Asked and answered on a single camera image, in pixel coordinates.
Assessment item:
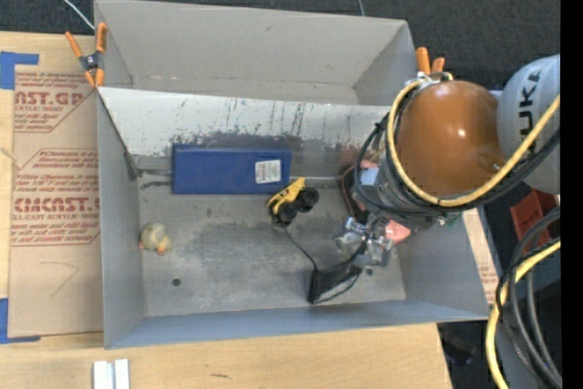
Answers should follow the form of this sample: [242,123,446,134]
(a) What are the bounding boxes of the yellow toy truck, black wheels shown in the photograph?
[266,177,321,228]

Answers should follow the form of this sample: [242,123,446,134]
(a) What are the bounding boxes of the brown cardboard board, red print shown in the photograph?
[0,30,500,341]

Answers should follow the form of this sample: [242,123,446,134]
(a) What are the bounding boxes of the grey metal bin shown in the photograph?
[93,0,491,350]

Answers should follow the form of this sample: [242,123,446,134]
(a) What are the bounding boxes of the blue flat box, white label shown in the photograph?
[171,143,293,196]

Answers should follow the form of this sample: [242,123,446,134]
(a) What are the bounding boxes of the pale yellow toy duck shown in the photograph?
[138,222,173,256]

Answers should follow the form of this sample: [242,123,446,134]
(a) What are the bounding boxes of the black power adapter with cable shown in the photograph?
[282,225,378,305]

